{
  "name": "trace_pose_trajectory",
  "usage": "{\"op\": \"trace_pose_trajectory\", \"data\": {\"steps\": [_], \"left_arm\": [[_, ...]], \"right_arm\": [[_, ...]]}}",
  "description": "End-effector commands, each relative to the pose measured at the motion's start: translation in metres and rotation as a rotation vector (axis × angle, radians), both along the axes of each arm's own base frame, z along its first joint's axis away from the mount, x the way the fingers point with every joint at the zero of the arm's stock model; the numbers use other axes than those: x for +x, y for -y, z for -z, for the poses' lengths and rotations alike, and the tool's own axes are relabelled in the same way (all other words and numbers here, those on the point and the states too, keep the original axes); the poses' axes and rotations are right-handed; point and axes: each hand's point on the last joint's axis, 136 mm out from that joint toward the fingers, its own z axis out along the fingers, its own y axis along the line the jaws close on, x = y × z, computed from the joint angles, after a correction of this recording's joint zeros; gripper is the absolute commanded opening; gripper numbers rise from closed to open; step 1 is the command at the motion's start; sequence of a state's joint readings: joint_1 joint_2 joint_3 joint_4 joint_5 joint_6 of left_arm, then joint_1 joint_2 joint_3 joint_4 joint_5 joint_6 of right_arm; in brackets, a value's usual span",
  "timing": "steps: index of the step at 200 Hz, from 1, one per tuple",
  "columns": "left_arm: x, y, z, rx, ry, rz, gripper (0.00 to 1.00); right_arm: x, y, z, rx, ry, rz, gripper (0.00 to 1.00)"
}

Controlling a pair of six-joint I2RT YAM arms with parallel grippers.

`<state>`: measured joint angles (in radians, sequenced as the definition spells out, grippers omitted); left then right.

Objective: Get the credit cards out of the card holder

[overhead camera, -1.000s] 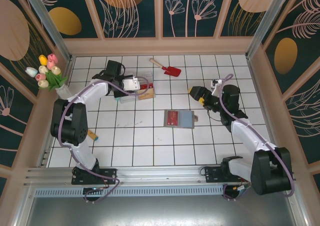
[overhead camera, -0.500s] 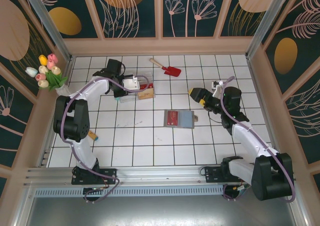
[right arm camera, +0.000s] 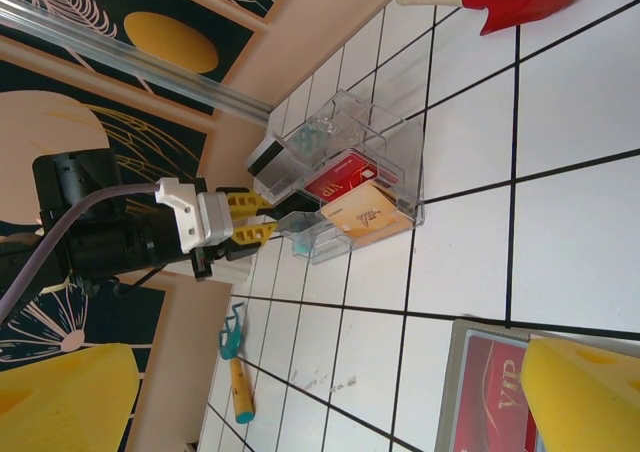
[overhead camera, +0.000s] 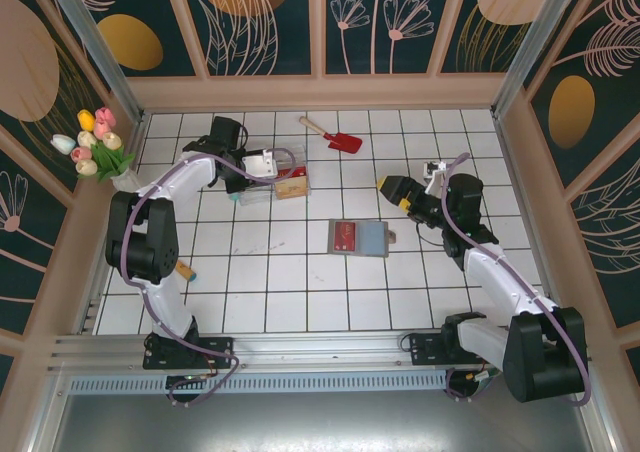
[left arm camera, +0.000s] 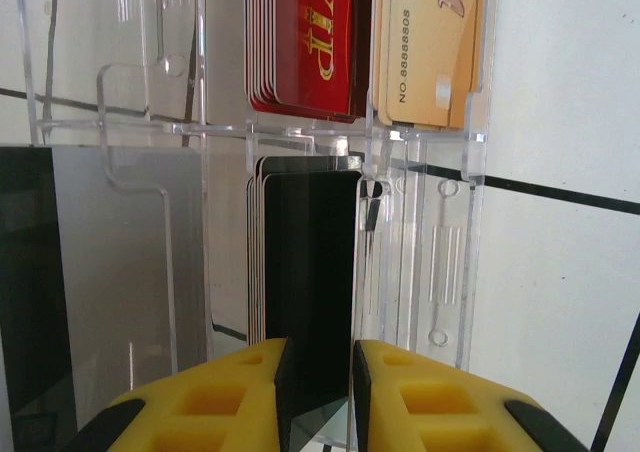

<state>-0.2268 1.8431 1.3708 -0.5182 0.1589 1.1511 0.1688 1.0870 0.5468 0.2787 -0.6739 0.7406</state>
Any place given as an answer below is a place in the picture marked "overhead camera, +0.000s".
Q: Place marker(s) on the aluminium frame post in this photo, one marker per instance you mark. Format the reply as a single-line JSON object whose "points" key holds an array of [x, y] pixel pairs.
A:
{"points": [[95, 47], [540, 37]]}

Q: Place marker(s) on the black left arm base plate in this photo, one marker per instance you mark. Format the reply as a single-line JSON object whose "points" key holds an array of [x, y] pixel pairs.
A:
{"points": [[215, 349]]}

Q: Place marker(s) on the grey card holder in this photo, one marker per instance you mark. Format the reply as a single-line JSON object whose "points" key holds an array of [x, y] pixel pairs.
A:
{"points": [[357, 254]]}

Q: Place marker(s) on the dark red credit card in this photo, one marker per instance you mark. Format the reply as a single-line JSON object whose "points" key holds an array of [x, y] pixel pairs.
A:
{"points": [[344, 236]]}

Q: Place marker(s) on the red card with gold print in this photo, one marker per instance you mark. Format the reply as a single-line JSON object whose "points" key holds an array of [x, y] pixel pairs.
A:
{"points": [[295, 173]]}

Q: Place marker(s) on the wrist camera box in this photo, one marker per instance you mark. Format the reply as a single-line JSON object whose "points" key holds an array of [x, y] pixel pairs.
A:
{"points": [[434, 174], [259, 164]]}

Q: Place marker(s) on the white ribbed vase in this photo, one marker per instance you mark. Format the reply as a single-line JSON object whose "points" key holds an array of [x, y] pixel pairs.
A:
{"points": [[127, 182]]}

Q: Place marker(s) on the white and blue tulip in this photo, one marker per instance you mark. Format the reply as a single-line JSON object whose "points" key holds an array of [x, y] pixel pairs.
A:
{"points": [[62, 143]]}

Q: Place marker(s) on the pale blue credit card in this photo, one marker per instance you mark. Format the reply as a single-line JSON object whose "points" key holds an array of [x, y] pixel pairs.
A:
{"points": [[372, 238]]}

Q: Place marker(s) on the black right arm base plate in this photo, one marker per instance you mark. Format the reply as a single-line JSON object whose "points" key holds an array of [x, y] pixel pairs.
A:
{"points": [[425, 349]]}

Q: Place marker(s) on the tan gold card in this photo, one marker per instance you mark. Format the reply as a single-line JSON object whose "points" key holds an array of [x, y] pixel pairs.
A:
{"points": [[291, 190]]}

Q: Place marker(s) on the red toy shovel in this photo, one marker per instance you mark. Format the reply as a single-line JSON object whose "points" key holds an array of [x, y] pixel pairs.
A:
{"points": [[345, 142]]}

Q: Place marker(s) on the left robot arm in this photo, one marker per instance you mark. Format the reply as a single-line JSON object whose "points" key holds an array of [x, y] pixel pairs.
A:
{"points": [[145, 242]]}

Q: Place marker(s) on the tulip bouquet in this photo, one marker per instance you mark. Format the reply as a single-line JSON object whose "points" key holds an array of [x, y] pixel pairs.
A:
{"points": [[102, 144]]}

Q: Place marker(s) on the clear acrylic card organizer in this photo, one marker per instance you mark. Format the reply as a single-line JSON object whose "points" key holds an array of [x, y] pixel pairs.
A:
{"points": [[255, 197]]}

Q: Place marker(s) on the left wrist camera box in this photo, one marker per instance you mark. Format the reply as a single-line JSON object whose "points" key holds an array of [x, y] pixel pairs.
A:
{"points": [[259, 164]]}

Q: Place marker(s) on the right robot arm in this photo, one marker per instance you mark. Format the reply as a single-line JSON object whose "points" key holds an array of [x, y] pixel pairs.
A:
{"points": [[540, 352]]}

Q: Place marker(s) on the aluminium mounting rail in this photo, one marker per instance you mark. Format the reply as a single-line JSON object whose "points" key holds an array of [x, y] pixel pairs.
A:
{"points": [[320, 349]]}

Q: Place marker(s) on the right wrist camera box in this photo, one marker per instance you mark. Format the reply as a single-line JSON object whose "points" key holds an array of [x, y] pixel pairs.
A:
{"points": [[434, 174]]}

